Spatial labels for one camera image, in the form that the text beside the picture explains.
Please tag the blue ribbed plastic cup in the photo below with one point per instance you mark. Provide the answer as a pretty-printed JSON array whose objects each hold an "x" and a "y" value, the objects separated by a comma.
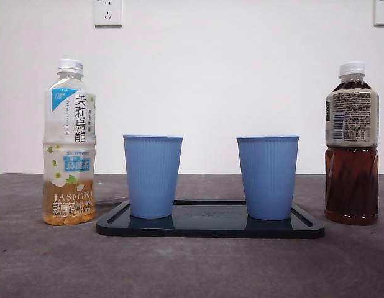
[
  {"x": 268, "y": 177},
  {"x": 152, "y": 177}
]

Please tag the white wall socket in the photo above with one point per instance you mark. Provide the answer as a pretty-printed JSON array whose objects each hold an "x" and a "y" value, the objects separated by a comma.
[
  {"x": 383, "y": 12},
  {"x": 108, "y": 12}
]

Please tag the dark blue rectangular tray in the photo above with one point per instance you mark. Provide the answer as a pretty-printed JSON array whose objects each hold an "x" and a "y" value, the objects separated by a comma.
[{"x": 207, "y": 228}]

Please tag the jasmine tea bottle white label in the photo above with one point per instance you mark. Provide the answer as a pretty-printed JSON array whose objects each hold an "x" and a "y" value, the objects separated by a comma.
[{"x": 69, "y": 124}]

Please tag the dark tea bottle beige label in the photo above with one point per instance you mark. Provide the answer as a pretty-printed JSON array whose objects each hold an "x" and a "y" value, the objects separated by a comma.
[{"x": 352, "y": 174}]

